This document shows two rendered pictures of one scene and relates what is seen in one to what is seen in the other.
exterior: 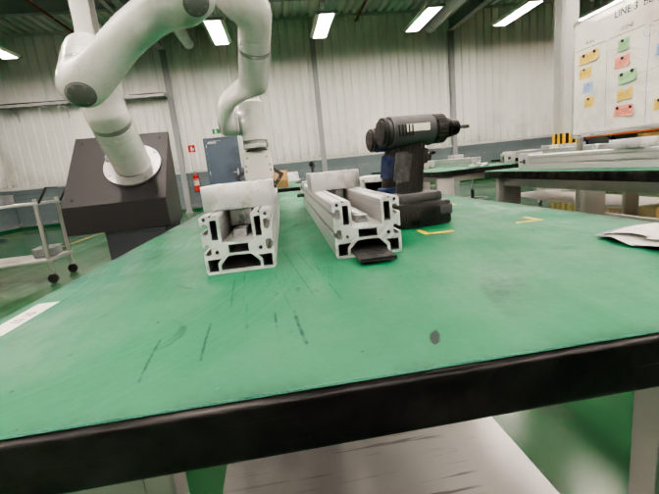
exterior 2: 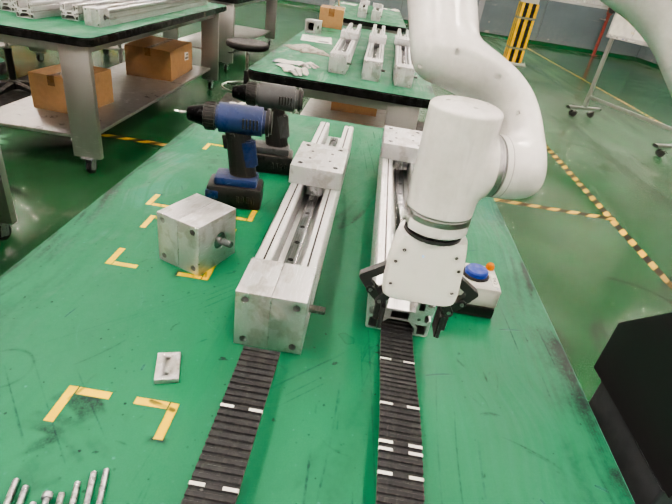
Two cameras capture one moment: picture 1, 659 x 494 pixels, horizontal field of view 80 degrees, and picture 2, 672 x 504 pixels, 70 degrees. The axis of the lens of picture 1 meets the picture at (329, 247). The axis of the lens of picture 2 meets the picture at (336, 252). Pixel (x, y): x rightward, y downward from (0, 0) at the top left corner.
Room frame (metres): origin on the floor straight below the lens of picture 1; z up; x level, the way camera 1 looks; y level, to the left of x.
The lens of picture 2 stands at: (1.97, 0.16, 1.27)
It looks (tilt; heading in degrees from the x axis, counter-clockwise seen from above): 31 degrees down; 187
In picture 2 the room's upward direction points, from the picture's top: 9 degrees clockwise
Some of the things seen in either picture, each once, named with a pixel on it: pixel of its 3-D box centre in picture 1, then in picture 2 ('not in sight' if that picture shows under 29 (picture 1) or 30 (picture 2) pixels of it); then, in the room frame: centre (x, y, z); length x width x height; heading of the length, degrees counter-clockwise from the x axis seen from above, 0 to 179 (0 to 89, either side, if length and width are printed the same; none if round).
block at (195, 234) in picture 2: (373, 190); (203, 235); (1.27, -0.16, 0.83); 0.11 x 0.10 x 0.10; 74
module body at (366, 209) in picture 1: (333, 205); (316, 190); (0.97, -0.02, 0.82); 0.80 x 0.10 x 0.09; 5
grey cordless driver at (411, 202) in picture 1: (427, 170); (260, 127); (0.81, -0.22, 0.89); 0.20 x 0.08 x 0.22; 104
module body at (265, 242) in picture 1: (256, 214); (399, 204); (0.95, 0.17, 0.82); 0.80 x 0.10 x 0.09; 5
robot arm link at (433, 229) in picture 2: (256, 145); (434, 217); (1.40, 0.21, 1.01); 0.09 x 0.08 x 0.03; 96
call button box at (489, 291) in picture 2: not in sight; (466, 287); (1.22, 0.32, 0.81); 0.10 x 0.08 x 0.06; 95
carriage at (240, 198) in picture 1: (243, 201); (402, 149); (0.71, 0.14, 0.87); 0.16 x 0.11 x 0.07; 5
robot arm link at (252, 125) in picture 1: (251, 121); (456, 157); (1.40, 0.22, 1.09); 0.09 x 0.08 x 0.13; 108
